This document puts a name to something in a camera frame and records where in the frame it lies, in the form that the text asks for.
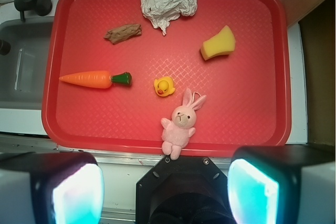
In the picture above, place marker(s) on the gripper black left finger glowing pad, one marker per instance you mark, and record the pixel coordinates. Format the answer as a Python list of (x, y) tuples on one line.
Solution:
[(51, 188)]

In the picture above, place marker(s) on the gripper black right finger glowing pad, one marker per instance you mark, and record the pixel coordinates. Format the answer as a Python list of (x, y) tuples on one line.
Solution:
[(282, 184)]

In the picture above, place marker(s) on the brown wood chip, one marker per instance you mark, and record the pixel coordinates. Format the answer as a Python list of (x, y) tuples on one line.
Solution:
[(122, 33)]

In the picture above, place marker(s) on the grey sink basin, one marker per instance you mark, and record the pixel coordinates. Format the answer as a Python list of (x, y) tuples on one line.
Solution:
[(23, 69)]

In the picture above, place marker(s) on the orange toy carrot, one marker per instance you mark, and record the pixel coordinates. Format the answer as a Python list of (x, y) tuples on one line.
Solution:
[(99, 79)]

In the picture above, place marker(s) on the red plastic tray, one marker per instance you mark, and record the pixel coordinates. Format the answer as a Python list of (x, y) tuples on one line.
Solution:
[(248, 92)]

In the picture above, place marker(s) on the pink plush bunny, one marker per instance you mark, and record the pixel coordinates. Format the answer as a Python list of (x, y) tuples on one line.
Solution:
[(178, 130)]

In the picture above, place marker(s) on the yellow rubber duck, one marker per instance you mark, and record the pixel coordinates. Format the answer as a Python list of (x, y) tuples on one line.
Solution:
[(164, 86)]

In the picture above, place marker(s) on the yellow sponge piece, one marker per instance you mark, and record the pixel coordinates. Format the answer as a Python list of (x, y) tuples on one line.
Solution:
[(222, 44)]

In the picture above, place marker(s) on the crumpled white paper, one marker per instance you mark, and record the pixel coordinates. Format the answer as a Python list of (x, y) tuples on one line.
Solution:
[(161, 12)]

